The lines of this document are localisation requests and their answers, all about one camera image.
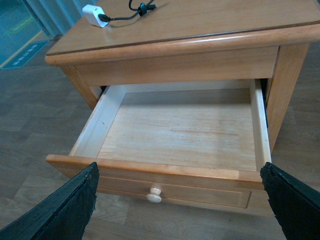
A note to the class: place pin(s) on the wooden nightstand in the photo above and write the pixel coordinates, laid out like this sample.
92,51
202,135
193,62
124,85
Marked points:
195,40

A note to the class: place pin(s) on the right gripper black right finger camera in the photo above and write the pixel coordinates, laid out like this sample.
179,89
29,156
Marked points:
296,205

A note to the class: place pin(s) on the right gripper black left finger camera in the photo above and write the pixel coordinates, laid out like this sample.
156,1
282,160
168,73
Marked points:
63,215

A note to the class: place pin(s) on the pale pleated curtain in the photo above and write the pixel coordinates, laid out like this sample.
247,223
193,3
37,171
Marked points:
56,17

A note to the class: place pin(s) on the wooden drawer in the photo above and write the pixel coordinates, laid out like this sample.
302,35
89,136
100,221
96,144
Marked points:
199,144

